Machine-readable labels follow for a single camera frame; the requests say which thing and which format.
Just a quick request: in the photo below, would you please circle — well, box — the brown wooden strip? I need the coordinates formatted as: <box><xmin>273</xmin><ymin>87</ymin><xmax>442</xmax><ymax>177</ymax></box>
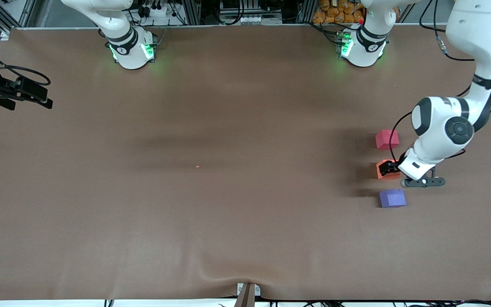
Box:
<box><xmin>234</xmin><ymin>284</ymin><xmax>256</xmax><ymax>307</ymax></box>

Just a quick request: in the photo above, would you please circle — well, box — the brown table mat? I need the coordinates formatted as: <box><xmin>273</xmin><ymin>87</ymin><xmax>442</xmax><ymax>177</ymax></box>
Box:
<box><xmin>0</xmin><ymin>25</ymin><xmax>491</xmax><ymax>301</ymax></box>

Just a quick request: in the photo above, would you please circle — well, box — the pile of orange round items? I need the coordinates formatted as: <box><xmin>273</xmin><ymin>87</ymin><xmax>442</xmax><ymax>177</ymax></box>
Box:
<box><xmin>312</xmin><ymin>0</ymin><xmax>364</xmax><ymax>24</ymax></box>

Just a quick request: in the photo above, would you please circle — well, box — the metal clamp bracket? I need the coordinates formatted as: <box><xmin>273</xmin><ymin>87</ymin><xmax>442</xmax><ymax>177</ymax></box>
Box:
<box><xmin>237</xmin><ymin>282</ymin><xmax>261</xmax><ymax>297</ymax></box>

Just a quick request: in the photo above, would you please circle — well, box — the orange foam block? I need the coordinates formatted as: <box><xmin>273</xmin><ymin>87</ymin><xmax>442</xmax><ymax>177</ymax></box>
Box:
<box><xmin>376</xmin><ymin>159</ymin><xmax>401</xmax><ymax>180</ymax></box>

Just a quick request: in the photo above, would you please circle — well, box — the aluminium frame profile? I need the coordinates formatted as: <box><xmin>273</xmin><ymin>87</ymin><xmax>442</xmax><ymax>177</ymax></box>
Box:
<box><xmin>0</xmin><ymin>0</ymin><xmax>38</xmax><ymax>35</ymax></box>

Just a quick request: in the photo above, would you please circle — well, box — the purple foam block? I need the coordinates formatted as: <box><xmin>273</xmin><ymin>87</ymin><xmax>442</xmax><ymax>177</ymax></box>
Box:
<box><xmin>379</xmin><ymin>189</ymin><xmax>407</xmax><ymax>209</ymax></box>

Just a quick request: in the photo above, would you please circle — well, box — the white power strip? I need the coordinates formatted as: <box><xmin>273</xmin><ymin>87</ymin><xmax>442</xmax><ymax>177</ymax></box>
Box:
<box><xmin>137</xmin><ymin>0</ymin><xmax>176</xmax><ymax>19</ymax></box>

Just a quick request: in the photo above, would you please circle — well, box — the red foam block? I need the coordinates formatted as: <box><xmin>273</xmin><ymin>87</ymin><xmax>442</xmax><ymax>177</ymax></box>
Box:
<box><xmin>375</xmin><ymin>130</ymin><xmax>400</xmax><ymax>150</ymax></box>

